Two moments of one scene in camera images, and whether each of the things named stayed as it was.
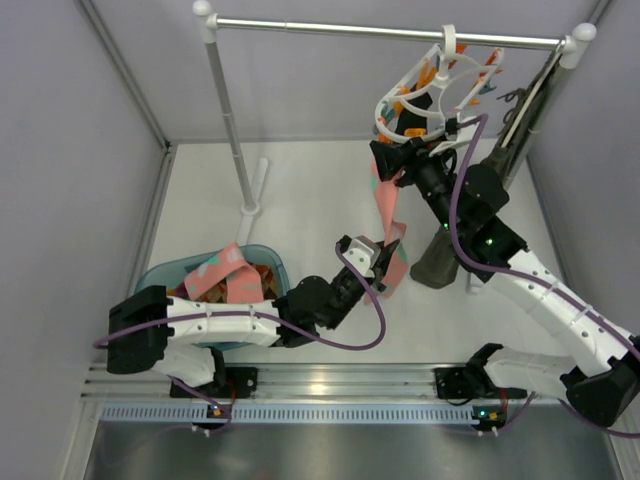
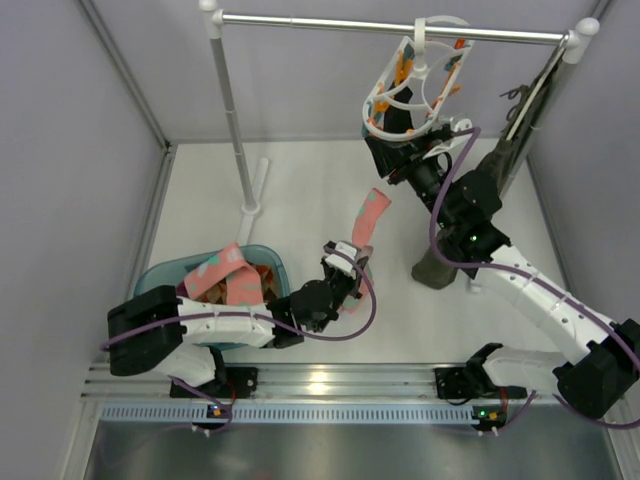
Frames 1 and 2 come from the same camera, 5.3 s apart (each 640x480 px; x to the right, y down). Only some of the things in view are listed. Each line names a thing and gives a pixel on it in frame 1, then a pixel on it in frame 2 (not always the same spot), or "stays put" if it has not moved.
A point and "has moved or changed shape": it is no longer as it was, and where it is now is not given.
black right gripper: x=407 y=163 stays put
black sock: x=409 y=119 -> x=398 y=119
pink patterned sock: x=386 y=192 -> x=369 y=211
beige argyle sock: x=269 y=287 stays put
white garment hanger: x=526 y=109 stays put
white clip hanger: x=424 y=103 has moved or changed shape
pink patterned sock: x=243 y=280 stays put
